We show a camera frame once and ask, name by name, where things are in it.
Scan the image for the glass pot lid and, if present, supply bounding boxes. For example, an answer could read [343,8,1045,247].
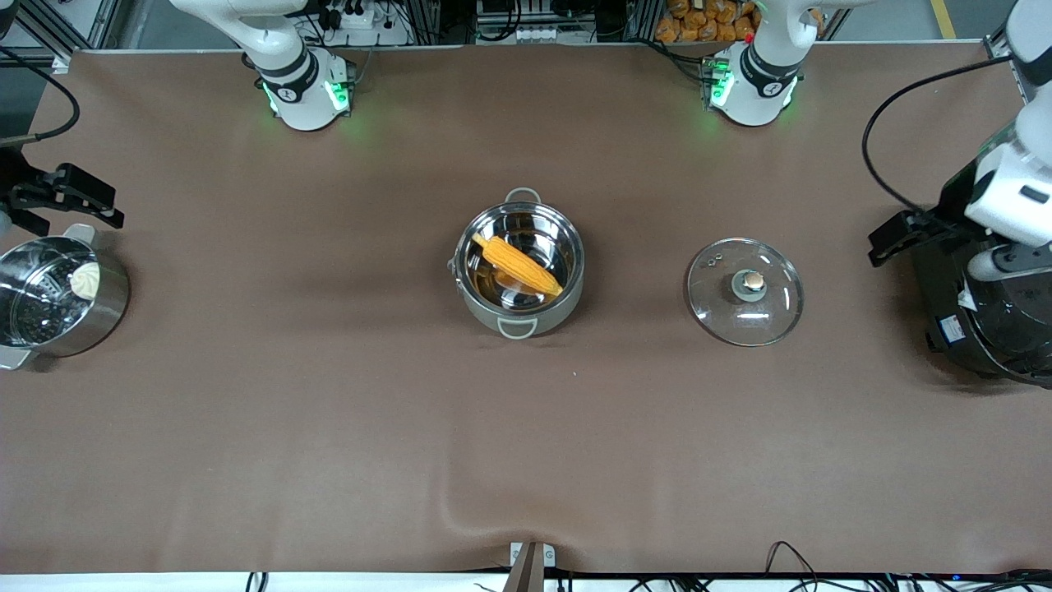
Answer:
[686,237,805,348]

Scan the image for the yellow knitted corn cob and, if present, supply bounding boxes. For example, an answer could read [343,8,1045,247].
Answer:
[470,231,565,299]

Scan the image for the steel steamer pot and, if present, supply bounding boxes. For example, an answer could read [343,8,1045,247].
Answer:
[0,224,131,372]

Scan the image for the steel cooking pot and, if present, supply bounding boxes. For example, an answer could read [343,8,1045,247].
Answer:
[448,187,587,340]

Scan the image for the white steamed bun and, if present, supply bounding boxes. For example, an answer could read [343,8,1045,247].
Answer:
[69,261,102,299]

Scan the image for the black rice cooker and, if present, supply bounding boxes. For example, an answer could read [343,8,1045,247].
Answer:
[911,238,1052,388]

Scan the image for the orange snack bag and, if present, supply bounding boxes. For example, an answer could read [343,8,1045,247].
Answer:
[655,0,759,44]

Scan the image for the white power strip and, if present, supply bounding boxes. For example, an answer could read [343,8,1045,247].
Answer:
[327,2,381,30]

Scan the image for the brown table mat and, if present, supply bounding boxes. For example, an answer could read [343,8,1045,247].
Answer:
[0,43,1052,576]

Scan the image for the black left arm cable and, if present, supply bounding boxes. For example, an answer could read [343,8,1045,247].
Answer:
[861,53,1022,216]

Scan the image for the aluminium frame profile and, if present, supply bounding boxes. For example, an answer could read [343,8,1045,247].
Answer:
[0,0,124,68]
[985,0,1028,63]

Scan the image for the black looped cable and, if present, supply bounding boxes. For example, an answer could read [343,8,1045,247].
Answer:
[764,540,824,578]

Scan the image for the metal table edge bracket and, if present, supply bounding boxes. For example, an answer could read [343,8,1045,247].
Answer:
[503,540,556,592]

